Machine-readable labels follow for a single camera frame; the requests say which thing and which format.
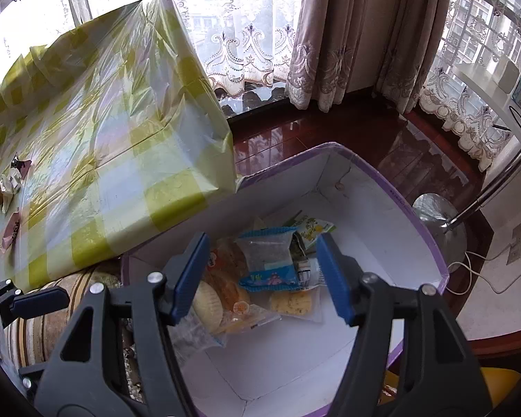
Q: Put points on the large white bun packet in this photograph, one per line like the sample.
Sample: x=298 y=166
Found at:
x=208 y=306

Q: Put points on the yellow object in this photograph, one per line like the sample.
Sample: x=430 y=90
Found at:
x=499 y=384

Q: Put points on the small silver snack packet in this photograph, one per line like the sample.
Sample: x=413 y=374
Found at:
x=306 y=274

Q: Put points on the short white lace curtain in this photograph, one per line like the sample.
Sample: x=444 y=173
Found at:
x=469 y=95

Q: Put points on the floor socket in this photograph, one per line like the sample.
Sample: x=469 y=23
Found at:
x=515 y=243

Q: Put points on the white desk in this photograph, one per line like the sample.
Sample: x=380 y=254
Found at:
x=482 y=78

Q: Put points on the chrome floor stand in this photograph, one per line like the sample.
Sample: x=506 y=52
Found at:
x=436 y=217

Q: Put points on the purple-rimmed white box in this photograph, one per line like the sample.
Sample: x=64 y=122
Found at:
x=373 y=234

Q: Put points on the clear blue-edged snack packet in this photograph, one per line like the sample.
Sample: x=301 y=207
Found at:
x=265 y=256

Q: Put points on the checkered plastic tablecloth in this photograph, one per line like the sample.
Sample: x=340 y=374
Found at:
x=113 y=139

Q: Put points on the clear golden cake packet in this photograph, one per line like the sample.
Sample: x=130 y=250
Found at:
x=232 y=286

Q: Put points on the small white box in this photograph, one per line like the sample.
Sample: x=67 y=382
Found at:
x=509 y=76

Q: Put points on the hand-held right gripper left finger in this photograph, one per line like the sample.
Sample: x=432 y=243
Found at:
x=190 y=278

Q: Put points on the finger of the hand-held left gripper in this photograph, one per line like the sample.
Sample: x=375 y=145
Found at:
x=39 y=303
x=32 y=375

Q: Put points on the striped brown rug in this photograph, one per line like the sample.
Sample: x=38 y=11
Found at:
x=47 y=325

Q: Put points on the brown embroidered curtain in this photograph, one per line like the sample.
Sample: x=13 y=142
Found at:
x=351 y=30

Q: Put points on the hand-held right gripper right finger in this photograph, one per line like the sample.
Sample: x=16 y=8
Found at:
x=336 y=282

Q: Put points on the green white snack packet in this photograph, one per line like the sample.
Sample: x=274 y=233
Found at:
x=314 y=228

